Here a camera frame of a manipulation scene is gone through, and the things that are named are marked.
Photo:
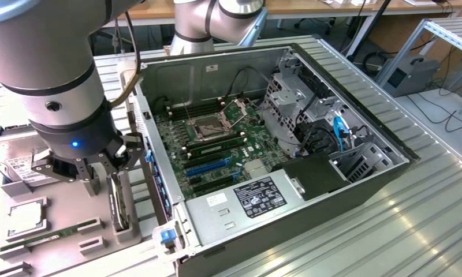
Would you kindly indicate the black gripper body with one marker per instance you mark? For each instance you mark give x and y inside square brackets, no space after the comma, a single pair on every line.
[72,135]

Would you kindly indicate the Nvidia graphics card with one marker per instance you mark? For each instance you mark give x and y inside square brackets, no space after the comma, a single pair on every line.
[119,202]

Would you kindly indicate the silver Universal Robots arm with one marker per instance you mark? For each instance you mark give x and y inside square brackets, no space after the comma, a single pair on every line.
[42,57]

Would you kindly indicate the grey hard disk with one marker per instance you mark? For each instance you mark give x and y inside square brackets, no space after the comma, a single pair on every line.
[11,157]

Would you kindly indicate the grey parts rack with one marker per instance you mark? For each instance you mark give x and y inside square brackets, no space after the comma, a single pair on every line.
[62,207]

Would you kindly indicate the silver CPU chip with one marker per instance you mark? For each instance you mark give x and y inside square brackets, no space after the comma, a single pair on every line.
[24,216]

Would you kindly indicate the thin metal locking lever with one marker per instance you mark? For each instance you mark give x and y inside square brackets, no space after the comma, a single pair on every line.
[187,111]

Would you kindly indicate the long black expansion slot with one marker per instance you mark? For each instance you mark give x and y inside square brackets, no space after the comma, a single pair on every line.
[207,160]
[215,180]
[214,187]

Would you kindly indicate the blue expansion slot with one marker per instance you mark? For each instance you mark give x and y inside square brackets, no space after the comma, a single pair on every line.
[207,167]

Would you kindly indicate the CPU socket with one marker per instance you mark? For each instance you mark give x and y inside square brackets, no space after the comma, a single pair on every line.
[207,127]

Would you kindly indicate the installed green RAM stick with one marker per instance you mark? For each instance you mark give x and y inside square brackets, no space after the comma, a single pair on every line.
[215,148]
[214,142]

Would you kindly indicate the black RAM slot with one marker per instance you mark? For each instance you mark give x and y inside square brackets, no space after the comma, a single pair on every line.
[197,108]
[198,111]
[195,104]

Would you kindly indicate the loose green RAM stick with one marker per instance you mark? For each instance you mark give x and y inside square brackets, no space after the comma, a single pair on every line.
[50,238]

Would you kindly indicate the silver socket cover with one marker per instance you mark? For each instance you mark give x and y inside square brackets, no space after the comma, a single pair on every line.
[237,108]

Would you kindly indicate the blue case latch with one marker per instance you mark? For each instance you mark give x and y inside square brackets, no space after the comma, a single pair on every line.
[166,236]

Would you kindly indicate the green motherboard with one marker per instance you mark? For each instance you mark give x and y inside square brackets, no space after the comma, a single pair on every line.
[250,127]

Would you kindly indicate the silver power supply unit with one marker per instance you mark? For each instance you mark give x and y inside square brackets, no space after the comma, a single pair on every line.
[215,219]

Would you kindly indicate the silver chipset heatsink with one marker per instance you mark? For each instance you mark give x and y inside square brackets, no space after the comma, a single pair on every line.
[256,168]

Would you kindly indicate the silver metal drive cage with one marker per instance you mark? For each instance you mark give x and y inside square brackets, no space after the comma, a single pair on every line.
[289,101]

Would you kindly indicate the open dark PC case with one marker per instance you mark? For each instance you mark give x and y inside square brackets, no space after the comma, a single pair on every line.
[312,231]

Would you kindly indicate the silver disk bay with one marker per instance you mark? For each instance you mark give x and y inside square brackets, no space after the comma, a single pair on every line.
[362,164]

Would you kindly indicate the office chair base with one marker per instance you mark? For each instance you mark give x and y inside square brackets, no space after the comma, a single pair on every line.
[306,23]

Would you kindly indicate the wooden desk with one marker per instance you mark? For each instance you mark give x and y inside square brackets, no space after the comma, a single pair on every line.
[332,7]

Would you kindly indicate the grey device box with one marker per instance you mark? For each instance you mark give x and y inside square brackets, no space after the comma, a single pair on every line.
[408,75]

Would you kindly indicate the aluminium frame rack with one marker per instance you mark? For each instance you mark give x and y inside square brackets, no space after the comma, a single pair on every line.
[447,31]

